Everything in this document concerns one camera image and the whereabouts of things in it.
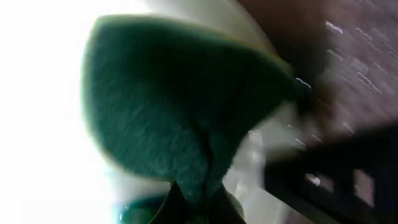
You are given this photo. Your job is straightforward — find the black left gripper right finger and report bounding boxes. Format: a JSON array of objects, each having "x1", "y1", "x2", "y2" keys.
[{"x1": 210, "y1": 185, "x2": 246, "y2": 224}]

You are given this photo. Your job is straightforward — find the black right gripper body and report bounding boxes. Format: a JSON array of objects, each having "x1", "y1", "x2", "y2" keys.
[{"x1": 264, "y1": 124, "x2": 397, "y2": 223}]

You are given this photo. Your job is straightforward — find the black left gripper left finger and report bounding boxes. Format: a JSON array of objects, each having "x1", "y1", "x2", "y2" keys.
[{"x1": 149, "y1": 182, "x2": 188, "y2": 224}]

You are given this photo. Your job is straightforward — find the green scouring sponge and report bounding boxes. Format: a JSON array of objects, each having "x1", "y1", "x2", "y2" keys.
[{"x1": 80, "y1": 14, "x2": 304, "y2": 224}]

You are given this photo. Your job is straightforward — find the white plate with blue streak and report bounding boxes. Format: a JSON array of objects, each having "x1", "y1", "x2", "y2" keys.
[{"x1": 1, "y1": 1, "x2": 295, "y2": 223}]

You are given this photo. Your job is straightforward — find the dark brown serving tray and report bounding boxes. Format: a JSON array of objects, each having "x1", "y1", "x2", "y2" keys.
[{"x1": 242, "y1": 0, "x2": 397, "y2": 223}]

